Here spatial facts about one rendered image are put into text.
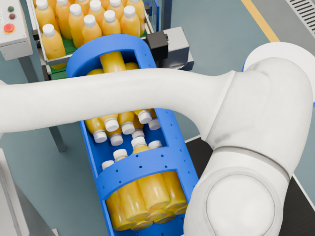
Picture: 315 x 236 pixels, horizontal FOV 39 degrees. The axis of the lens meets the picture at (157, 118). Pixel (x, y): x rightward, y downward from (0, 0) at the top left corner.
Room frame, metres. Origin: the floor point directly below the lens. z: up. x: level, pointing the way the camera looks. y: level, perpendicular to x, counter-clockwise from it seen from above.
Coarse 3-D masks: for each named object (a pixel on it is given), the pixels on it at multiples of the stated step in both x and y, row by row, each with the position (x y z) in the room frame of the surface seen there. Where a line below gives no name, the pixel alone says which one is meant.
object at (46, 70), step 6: (30, 6) 1.26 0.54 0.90; (30, 12) 1.23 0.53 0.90; (30, 18) 1.20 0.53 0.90; (42, 54) 1.02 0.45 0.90; (42, 60) 0.99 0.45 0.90; (162, 60) 1.04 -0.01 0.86; (42, 66) 0.96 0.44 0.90; (48, 66) 0.96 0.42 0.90; (48, 72) 0.94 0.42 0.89; (48, 78) 0.91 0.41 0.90
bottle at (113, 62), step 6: (108, 54) 0.82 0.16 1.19; (114, 54) 0.82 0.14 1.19; (120, 54) 0.83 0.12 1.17; (102, 60) 0.81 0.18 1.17; (108, 60) 0.80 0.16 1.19; (114, 60) 0.80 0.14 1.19; (120, 60) 0.80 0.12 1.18; (102, 66) 0.79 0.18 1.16; (108, 66) 0.78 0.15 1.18; (114, 66) 0.77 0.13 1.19; (120, 66) 0.78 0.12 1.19; (108, 72) 0.76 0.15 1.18
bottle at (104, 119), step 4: (100, 68) 0.80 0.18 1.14; (92, 72) 0.78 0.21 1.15; (96, 72) 0.78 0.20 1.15; (100, 72) 0.78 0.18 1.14; (104, 116) 0.63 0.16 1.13; (108, 116) 0.63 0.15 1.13; (112, 116) 0.64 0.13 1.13; (116, 116) 0.64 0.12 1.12; (104, 120) 0.63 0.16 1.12; (108, 120) 0.62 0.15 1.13; (116, 120) 0.63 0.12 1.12
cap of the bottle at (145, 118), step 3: (141, 114) 0.65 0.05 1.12; (144, 114) 0.65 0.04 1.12; (147, 114) 0.65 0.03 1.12; (141, 117) 0.64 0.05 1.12; (144, 117) 0.64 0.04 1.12; (147, 117) 0.64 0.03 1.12; (150, 117) 0.64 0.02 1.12; (141, 120) 0.63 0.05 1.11; (144, 120) 0.64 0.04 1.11; (147, 120) 0.64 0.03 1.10; (150, 120) 0.64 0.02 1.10; (141, 123) 0.63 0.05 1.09; (144, 123) 0.64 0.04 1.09
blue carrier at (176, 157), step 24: (96, 48) 0.81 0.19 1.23; (120, 48) 0.81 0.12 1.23; (144, 48) 0.85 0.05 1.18; (72, 72) 0.77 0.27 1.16; (168, 120) 0.60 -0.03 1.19; (96, 144) 0.59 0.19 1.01; (120, 144) 0.62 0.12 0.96; (168, 144) 0.51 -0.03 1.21; (96, 168) 0.50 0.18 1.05; (120, 168) 0.44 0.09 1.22; (144, 168) 0.43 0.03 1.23; (168, 168) 0.44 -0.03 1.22; (192, 168) 0.46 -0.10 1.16
